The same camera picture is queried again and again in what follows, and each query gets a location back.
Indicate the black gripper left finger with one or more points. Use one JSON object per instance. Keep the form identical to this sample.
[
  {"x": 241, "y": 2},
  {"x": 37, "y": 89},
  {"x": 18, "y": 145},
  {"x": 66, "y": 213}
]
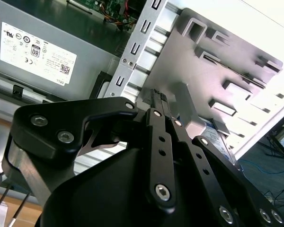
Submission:
[{"x": 61, "y": 113}]

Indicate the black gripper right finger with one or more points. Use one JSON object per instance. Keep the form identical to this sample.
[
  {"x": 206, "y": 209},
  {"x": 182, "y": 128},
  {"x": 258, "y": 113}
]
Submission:
[{"x": 203, "y": 165}]

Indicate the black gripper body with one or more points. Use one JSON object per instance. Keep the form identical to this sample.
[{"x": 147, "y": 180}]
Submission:
[{"x": 97, "y": 201}]

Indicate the hard disk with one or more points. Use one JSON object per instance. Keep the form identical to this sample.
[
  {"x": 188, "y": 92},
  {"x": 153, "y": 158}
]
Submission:
[{"x": 215, "y": 137}]

